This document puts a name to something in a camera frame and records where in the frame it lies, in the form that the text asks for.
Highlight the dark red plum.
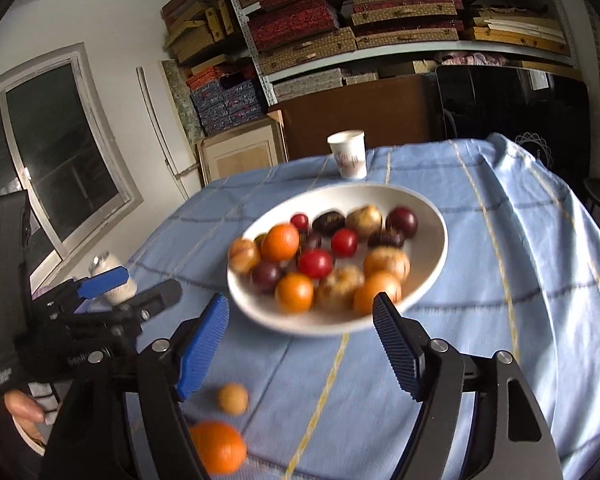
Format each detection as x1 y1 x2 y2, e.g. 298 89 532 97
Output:
298 231 323 255
385 206 419 238
251 261 286 294

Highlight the small orange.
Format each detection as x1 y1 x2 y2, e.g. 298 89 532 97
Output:
274 272 315 313

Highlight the shelf of folded fabrics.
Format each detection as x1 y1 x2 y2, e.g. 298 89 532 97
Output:
227 0 573 103

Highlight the pile of yellow brown boxes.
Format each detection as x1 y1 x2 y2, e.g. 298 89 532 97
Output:
161 0 246 76

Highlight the beige framed board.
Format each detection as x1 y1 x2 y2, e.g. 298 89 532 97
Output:
196 115 288 188

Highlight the blue striped tablecloth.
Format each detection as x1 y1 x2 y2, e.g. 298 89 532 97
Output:
45 132 600 480

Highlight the small tan passion fruit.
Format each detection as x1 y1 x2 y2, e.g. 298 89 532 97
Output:
217 383 249 416

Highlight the white curved strip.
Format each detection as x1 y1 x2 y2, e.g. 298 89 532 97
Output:
136 66 191 201

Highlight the white paper cup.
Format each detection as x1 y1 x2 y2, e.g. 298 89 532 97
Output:
327 130 368 181

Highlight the person's left hand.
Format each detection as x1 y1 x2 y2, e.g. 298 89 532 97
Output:
4 390 47 425

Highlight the pile of blue patterned boxes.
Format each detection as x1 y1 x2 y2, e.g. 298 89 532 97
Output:
187 62 266 137

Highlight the green patterned roll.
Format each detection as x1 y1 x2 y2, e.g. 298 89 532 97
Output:
161 59 206 138

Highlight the black glossy panel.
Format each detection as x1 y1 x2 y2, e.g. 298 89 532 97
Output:
435 65 593 193

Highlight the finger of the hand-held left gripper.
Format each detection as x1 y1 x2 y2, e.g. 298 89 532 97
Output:
45 266 130 311
95 279 183 331

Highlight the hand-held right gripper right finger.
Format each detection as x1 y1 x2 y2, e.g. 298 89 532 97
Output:
371 292 565 480

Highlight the brown wooden board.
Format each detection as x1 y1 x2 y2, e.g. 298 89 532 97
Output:
277 77 443 161

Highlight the white framed sliding window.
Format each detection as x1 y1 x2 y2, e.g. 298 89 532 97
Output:
0 42 143 311

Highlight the white drink can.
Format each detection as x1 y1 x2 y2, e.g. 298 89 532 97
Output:
88 254 138 306

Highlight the pink cloth bundle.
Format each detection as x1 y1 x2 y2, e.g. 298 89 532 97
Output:
437 51 511 67

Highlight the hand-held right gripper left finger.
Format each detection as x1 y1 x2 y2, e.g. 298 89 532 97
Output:
40 293 230 480

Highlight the dark purple passion fruit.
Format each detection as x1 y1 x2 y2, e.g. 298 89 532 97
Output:
367 227 406 250
312 211 346 237

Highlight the white plate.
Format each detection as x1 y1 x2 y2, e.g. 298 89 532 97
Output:
226 183 449 337

